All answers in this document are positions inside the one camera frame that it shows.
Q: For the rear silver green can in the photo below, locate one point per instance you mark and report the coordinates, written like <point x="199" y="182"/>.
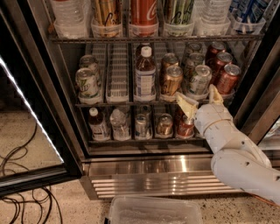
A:
<point x="192" y="47"/>

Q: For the rear 7up can left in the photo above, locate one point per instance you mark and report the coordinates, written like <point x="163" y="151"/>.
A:
<point x="91" y="62"/>

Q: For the stainless fridge base grille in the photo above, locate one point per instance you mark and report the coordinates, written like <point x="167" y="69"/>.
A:
<point x="167" y="175"/>

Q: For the open glass fridge door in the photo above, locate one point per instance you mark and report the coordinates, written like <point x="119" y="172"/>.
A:
<point x="38" y="147"/>

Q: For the red coca-cola bottle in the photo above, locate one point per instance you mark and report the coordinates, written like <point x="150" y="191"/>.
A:
<point x="143" y="17"/>

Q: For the front gold soda can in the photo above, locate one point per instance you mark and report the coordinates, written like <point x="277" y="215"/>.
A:
<point x="173" y="76"/>

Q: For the brown tea bottle shelf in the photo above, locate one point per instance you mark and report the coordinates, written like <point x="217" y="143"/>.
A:
<point x="98" y="125"/>
<point x="145" y="73"/>

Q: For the gold can bottom shelf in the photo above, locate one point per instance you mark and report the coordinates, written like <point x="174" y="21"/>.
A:
<point x="164" y="125"/>

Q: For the clear plastic bin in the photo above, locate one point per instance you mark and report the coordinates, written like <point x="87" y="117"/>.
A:
<point x="151" y="210"/>

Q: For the silver green soda can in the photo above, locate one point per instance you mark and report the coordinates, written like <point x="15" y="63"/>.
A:
<point x="200" y="78"/>

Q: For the clear water bottle bottom shelf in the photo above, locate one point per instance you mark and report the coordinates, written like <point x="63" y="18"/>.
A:
<point x="121" y="129"/>

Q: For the clear water bottle top right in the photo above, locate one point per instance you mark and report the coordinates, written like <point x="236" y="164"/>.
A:
<point x="214" y="12"/>

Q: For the green bottle top shelf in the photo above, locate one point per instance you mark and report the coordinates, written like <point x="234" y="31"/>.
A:
<point x="178" y="12"/>

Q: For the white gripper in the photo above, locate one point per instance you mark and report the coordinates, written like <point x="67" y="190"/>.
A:
<point x="209" y="115"/>

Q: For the blue bottle top shelf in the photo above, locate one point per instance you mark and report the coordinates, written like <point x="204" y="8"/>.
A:
<point x="247" y="15"/>

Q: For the brown tea bottle middle shelf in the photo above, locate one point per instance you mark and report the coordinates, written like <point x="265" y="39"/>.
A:
<point x="145" y="73"/>

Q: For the gold bottle top shelf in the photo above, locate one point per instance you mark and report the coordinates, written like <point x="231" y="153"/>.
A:
<point x="107" y="18"/>

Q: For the gold soda can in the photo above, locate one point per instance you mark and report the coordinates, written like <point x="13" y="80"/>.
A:
<point x="169" y="59"/>
<point x="173" y="76"/>

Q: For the front 7up can left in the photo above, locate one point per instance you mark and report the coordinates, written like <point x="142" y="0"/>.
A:
<point x="87" y="83"/>

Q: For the brown tea bottle bottom shelf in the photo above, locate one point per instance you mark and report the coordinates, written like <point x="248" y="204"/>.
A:
<point x="98" y="125"/>

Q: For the rear gold soda can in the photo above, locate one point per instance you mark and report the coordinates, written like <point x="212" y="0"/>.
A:
<point x="169" y="59"/>

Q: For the rear red soda can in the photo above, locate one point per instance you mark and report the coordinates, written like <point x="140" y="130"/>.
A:
<point x="215" y="48"/>

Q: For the silver can bottom shelf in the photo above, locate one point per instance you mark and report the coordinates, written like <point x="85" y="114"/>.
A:
<point x="141" y="125"/>

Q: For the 7up can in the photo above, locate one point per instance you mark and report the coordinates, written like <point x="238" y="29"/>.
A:
<point x="91" y="62"/>
<point x="87" y="83"/>

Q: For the clear water bottle top left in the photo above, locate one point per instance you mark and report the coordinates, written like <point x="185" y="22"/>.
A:
<point x="71" y="18"/>

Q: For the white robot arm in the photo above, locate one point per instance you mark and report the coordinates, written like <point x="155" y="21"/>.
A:
<point x="237" y="161"/>

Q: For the red soda can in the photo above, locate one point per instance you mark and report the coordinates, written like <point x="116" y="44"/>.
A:
<point x="228" y="79"/>
<point x="215" y="48"/>
<point x="219" y="61"/>

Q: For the empty white shelf tray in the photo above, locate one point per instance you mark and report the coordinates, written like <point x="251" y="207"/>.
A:
<point x="118" y="84"/>

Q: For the front red soda can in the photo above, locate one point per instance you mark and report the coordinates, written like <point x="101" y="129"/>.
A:
<point x="228" y="79"/>

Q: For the red can bottom shelf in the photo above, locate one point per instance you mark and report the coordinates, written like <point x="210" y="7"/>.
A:
<point x="185" y="127"/>

